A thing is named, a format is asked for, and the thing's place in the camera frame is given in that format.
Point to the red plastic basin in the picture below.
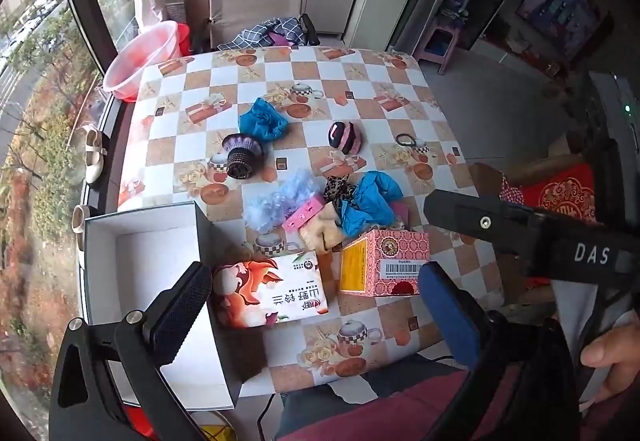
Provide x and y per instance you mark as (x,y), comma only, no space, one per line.
(184,40)

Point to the person's right hand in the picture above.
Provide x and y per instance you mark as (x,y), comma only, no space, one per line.
(617,346)

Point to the pink and black scrunchie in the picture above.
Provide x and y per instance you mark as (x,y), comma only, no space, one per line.
(345,137)

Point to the orange and white tissue pack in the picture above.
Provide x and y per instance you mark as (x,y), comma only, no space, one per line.
(272,291)

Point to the dark plaid cloth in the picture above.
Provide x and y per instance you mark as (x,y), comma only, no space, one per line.
(267,35)

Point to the light blue fluffy scrunchie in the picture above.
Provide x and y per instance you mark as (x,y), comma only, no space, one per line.
(280,207)

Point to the blue mesh cloth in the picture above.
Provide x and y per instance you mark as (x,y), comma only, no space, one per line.
(263,121)

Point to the pink patterned carton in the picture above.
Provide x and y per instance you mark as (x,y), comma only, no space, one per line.
(385,266)

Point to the beige soft cloth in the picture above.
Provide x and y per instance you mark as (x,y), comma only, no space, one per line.
(322,229)

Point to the framed wall picture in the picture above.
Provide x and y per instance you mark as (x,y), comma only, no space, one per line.
(557,8)

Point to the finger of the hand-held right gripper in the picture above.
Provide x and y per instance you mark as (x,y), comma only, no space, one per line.
(482,221)

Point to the beige folding chair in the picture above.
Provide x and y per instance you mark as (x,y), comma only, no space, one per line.
(255,11)

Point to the brown wooden chair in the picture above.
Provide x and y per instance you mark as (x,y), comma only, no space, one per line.
(492,178)

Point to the checkered printed tablecloth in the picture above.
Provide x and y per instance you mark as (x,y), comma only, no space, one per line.
(320,81)

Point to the pink dotted cloth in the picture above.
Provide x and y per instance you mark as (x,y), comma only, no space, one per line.
(303,213)

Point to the blue plastic shoe cover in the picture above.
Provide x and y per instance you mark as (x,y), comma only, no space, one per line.
(370,202)

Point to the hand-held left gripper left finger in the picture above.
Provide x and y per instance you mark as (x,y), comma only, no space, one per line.
(179,317)

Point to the person's maroon pants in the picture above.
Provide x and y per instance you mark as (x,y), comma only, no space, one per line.
(400,406)

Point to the red embroidered cushion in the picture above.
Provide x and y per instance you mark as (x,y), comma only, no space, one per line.
(562,193)

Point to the purple and black scrunchie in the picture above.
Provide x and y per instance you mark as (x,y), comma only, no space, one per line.
(241,154)

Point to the leopard print scrunchie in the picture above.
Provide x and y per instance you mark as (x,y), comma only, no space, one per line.
(339,188)

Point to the open white cardboard box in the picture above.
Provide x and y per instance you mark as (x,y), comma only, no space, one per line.
(150,271)

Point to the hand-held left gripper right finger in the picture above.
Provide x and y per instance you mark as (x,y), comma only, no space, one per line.
(445,307)

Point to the pink plastic basin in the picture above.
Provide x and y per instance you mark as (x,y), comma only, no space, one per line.
(142,58)

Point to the purple plastic stool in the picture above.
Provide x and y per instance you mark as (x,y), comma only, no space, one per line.
(440,43)

